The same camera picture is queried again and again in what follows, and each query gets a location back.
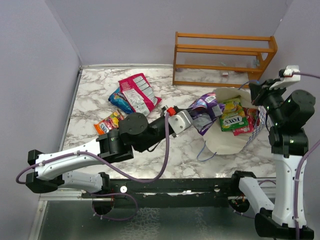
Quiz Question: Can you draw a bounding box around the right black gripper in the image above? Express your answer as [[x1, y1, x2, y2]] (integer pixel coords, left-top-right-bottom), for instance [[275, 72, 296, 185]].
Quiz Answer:
[[248, 77, 288, 124]]

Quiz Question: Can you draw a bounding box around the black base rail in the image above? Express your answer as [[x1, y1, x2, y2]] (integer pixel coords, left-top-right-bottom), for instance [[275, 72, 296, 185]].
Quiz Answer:
[[81, 170, 255, 209]]

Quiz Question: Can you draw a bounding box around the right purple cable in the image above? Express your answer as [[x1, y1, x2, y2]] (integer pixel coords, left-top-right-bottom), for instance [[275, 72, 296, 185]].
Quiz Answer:
[[232, 71, 320, 240]]

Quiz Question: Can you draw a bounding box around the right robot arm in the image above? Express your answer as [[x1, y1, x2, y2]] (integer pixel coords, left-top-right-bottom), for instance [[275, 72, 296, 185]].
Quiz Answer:
[[229, 79, 316, 240]]

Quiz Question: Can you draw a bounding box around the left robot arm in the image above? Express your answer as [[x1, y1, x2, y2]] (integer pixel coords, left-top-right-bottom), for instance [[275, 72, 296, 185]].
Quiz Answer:
[[24, 107, 205, 198]]

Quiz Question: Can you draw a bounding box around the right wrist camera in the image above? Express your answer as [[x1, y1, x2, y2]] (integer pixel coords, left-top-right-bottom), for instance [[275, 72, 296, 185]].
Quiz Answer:
[[269, 65, 301, 90]]

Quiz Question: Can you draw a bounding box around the orange candy bag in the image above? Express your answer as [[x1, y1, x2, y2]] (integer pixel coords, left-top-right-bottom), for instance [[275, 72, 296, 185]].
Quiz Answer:
[[93, 110, 124, 135]]

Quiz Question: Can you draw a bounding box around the red snack bag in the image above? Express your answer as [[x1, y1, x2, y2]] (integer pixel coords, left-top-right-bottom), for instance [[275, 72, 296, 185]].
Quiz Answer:
[[118, 73, 162, 116]]

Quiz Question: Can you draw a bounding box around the blue snack bag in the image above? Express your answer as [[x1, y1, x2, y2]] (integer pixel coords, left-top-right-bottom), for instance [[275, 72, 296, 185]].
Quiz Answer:
[[108, 87, 135, 115]]

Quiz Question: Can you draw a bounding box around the blue checkered paper bag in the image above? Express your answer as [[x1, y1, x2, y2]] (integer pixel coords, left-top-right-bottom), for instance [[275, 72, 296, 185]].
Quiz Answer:
[[203, 86, 266, 155]]

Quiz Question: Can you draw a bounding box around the purple snack bag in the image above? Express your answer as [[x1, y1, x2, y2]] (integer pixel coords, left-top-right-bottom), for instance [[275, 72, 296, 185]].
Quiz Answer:
[[187, 92, 225, 136]]

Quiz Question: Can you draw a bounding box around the wooden rack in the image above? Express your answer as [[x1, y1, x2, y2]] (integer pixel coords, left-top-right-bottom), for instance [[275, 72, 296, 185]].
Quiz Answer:
[[172, 32, 278, 87]]

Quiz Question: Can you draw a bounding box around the green Fox's candy bag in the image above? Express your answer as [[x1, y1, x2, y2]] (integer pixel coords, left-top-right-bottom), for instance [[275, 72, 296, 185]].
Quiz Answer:
[[219, 95, 249, 132]]

